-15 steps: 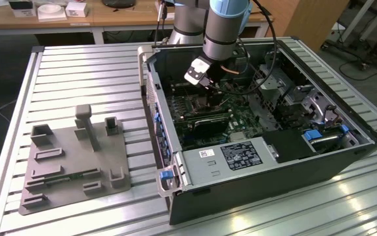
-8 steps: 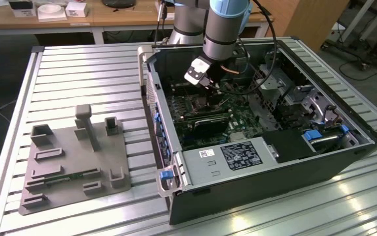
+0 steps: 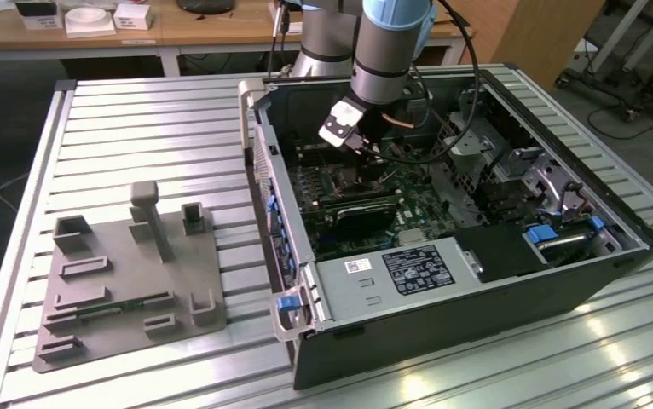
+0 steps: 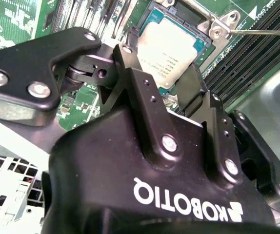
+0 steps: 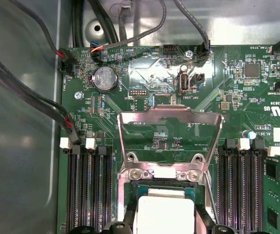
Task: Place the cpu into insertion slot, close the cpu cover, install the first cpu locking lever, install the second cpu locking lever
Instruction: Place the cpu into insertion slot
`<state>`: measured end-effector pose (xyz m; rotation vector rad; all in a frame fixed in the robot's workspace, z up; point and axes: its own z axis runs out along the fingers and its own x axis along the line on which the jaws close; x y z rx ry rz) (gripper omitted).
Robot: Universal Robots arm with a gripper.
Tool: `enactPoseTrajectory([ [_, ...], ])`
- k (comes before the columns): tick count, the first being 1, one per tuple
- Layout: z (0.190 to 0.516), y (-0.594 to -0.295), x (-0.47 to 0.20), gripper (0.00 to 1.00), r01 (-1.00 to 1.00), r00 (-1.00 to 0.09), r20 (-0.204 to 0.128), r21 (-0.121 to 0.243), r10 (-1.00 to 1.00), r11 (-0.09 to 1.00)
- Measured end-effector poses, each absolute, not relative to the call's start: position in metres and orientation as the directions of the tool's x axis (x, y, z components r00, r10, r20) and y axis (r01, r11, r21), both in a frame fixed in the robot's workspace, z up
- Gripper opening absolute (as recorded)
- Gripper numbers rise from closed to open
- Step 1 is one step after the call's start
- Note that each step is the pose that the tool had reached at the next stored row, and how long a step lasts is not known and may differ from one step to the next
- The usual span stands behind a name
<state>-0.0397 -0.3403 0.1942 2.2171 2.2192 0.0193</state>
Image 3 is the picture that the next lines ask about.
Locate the white round holder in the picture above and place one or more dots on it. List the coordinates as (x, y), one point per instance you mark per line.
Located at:
(88, 23)

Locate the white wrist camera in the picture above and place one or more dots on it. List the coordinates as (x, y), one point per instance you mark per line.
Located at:
(340, 123)

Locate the grey parts rack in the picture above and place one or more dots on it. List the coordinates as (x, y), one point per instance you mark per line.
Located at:
(127, 255)

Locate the wooden desk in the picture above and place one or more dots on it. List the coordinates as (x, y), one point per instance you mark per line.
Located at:
(217, 30)

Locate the grey metal drive cage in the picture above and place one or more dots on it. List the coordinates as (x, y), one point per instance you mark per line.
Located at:
(462, 170)

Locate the black disk bay housing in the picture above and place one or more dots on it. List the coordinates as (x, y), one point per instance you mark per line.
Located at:
(496, 251)

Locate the grey power supply unit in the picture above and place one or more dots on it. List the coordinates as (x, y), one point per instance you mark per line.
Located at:
(360, 277)

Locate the white wheeled equipment stand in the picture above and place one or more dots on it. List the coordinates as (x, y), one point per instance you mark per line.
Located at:
(633, 64)

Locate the CPU socket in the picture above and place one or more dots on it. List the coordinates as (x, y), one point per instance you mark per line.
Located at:
(343, 183)

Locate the black graphics card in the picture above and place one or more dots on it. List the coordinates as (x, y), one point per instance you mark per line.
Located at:
(363, 219)

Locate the black open PC case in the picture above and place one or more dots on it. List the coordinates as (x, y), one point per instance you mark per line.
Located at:
(474, 341)

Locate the wooden cabinet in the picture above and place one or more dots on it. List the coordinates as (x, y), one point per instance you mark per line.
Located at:
(537, 38)

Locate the blue plastic clip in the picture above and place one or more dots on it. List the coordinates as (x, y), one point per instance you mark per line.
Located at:
(594, 225)

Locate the green RAM stick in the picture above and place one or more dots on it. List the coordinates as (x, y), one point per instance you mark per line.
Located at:
(109, 309)

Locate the black round object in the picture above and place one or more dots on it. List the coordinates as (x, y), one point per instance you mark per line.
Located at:
(204, 4)

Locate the white square box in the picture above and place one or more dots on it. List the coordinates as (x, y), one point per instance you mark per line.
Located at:
(132, 17)

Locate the blue case latch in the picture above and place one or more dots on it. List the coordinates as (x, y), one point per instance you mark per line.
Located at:
(286, 304)

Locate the green motherboard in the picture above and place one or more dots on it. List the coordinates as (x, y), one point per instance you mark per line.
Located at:
(416, 204)

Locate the black RAM slot bank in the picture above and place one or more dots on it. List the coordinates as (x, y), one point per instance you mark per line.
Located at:
(355, 200)
(308, 155)

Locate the black and white box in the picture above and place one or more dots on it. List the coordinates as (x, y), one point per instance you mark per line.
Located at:
(37, 15)

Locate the silver chipset heat sink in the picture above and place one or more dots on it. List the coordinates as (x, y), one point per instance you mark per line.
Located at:
(414, 237)

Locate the blue expansion slot clip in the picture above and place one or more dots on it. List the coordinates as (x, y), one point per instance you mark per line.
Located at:
(272, 203)

